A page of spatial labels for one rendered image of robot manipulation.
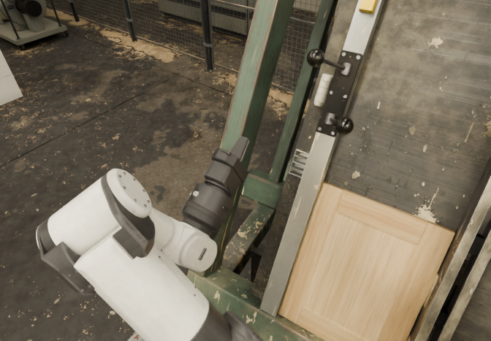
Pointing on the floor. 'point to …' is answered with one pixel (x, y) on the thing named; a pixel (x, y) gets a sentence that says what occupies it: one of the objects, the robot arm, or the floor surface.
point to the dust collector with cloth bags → (25, 10)
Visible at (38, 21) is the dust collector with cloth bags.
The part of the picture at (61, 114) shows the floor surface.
